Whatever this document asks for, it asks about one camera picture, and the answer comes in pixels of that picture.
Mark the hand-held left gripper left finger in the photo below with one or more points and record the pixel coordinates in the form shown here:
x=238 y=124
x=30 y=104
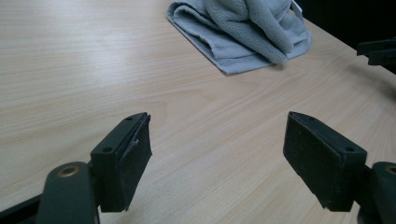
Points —
x=118 y=174

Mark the light blue-grey towel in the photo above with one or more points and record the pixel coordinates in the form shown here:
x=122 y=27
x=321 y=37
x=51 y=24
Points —
x=236 y=34

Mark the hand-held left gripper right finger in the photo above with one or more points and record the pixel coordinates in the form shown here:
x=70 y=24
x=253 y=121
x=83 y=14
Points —
x=323 y=165

